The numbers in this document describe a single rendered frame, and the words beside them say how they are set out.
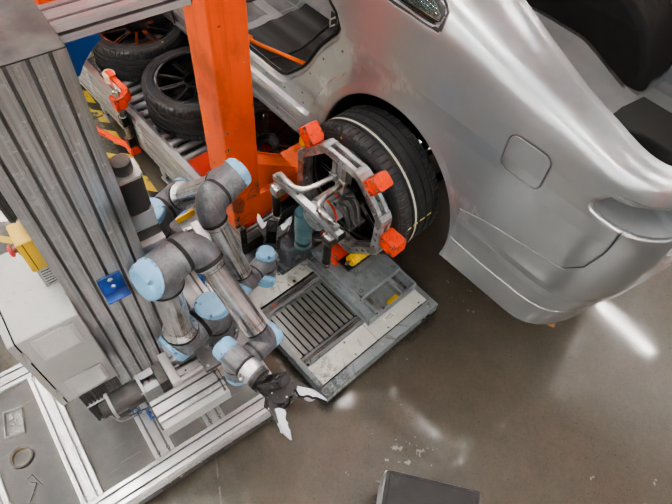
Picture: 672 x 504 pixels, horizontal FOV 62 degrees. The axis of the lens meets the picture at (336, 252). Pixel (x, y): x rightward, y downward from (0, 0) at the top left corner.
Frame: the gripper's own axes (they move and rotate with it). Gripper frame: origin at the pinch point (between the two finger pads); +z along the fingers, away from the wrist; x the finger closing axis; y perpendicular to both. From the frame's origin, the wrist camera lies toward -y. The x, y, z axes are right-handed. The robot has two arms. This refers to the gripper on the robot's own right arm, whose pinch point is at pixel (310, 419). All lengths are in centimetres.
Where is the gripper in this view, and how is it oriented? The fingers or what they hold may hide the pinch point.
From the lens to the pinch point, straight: 158.8
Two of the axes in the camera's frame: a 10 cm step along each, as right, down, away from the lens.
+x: -6.2, 5.3, -5.8
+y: -1.6, 6.4, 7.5
